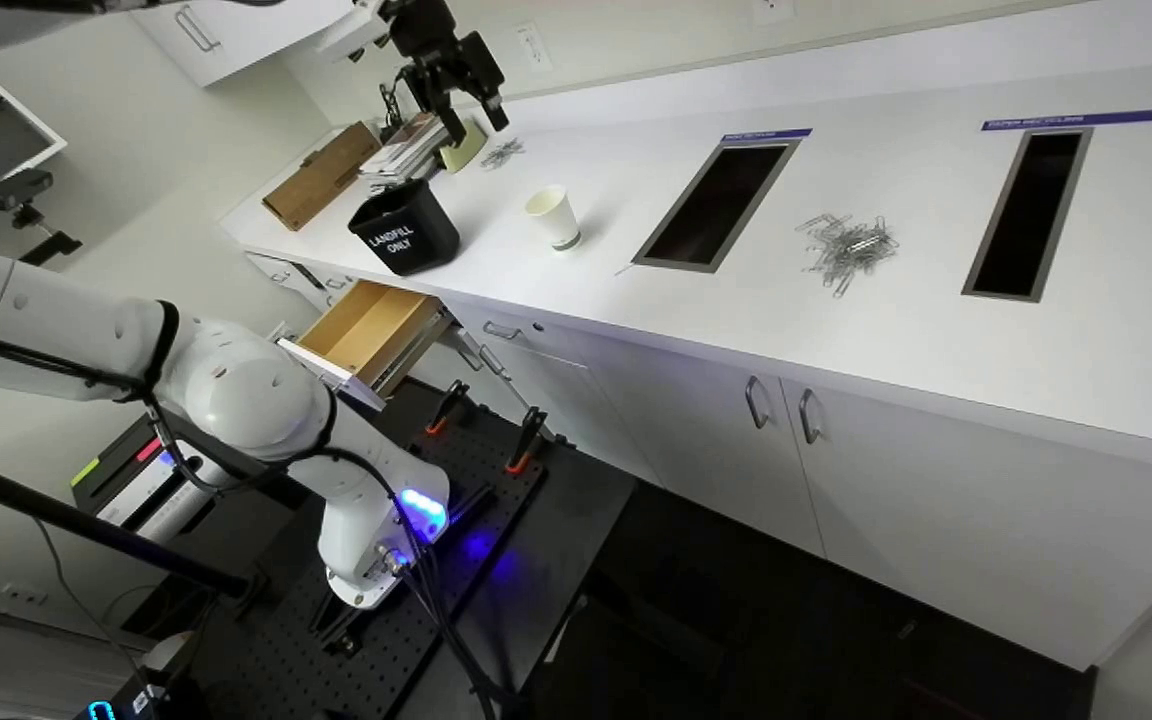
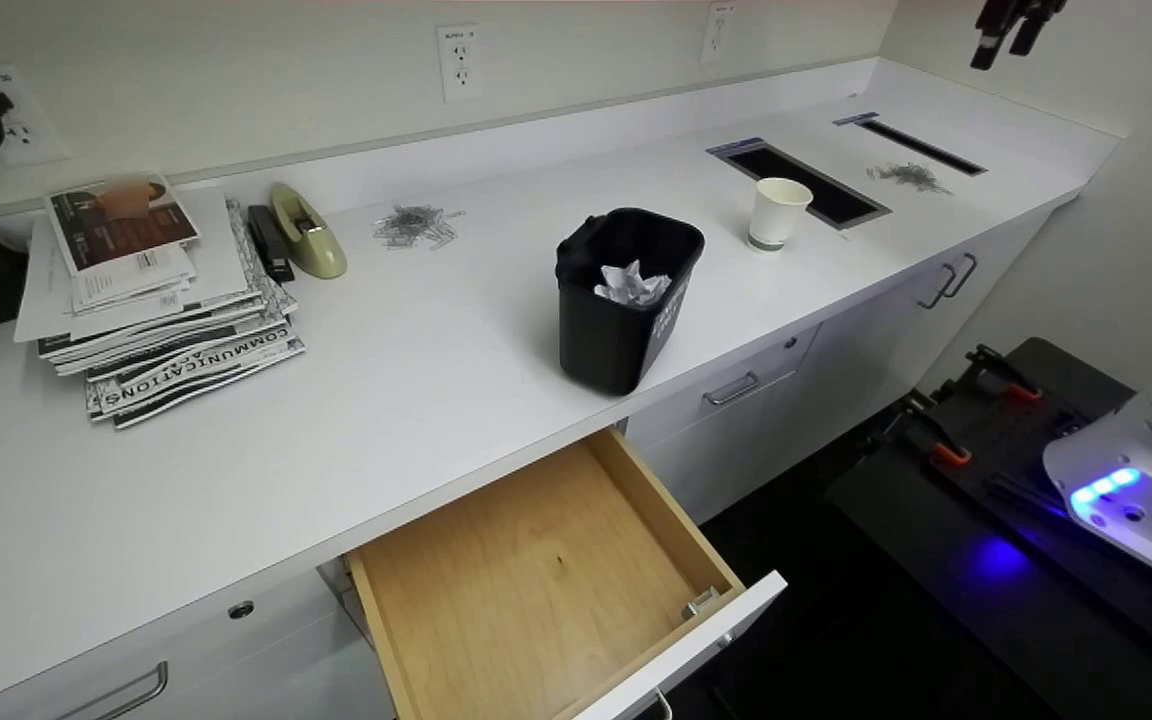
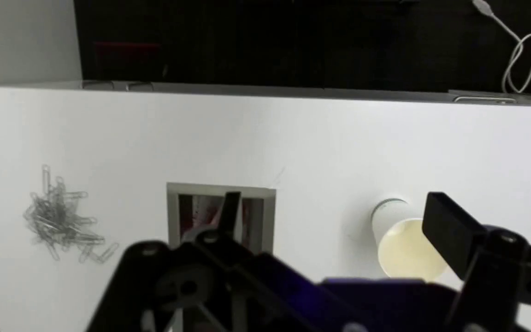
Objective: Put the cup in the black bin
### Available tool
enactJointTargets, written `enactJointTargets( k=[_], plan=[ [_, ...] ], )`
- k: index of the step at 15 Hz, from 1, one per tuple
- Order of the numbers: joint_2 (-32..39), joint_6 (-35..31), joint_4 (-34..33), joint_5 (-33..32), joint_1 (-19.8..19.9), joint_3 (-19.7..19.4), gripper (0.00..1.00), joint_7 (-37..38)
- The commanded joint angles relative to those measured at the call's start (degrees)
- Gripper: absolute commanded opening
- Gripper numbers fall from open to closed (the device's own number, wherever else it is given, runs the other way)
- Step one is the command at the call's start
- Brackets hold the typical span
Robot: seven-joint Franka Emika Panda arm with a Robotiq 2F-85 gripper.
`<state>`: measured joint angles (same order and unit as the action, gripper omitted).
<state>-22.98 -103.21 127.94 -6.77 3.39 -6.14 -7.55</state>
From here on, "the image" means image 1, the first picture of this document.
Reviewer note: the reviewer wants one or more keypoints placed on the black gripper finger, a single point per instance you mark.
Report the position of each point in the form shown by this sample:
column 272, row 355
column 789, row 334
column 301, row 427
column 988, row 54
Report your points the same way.
column 427, row 105
column 490, row 105

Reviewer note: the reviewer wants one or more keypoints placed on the white paper cup green stripe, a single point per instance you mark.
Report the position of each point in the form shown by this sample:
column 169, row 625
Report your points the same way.
column 555, row 216

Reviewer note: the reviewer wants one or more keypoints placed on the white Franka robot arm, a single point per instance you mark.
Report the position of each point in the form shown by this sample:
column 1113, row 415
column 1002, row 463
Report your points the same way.
column 243, row 384

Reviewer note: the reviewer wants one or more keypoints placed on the pale yellow sponge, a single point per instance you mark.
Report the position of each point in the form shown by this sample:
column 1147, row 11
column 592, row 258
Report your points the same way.
column 465, row 147

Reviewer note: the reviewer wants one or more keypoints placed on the stacked grey trays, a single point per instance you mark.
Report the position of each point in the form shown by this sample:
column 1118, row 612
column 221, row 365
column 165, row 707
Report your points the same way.
column 402, row 149

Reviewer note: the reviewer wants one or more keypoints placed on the brown cardboard box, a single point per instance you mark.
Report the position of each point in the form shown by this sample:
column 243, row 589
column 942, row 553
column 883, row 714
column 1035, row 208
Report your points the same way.
column 320, row 173

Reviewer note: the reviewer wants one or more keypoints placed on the open wooden drawer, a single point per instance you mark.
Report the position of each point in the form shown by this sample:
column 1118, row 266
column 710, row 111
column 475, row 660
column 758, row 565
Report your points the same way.
column 365, row 337

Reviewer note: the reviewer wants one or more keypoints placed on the metal framed counter trash opening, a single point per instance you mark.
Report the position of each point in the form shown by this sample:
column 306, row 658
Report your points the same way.
column 1028, row 215
column 716, row 203

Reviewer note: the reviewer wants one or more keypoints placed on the blue label strip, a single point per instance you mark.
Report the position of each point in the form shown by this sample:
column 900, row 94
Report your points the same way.
column 765, row 135
column 1070, row 117

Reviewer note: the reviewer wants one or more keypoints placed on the black red table clamp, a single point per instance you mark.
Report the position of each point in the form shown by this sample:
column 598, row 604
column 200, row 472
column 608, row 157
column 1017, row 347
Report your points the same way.
column 444, row 410
column 523, row 445

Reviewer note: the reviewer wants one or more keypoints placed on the robot control box with buttons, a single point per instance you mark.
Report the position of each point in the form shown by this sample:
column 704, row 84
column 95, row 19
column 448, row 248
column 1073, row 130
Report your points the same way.
column 136, row 482

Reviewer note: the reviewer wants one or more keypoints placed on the black perforated robot table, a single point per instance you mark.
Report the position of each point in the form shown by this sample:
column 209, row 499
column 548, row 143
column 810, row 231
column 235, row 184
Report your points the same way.
column 523, row 585

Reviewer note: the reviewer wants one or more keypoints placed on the black metal pole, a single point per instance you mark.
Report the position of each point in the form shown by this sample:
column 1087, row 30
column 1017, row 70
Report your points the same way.
column 81, row 521

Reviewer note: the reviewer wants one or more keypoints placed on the black device with blue light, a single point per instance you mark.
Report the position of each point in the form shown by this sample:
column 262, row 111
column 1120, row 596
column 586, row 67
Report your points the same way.
column 136, row 689

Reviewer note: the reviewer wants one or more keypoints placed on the white counter cabinet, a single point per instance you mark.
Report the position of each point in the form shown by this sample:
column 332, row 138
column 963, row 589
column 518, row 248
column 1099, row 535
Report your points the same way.
column 1002, row 521

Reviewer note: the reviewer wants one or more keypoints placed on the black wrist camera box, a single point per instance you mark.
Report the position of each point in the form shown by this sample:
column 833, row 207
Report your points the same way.
column 484, row 63

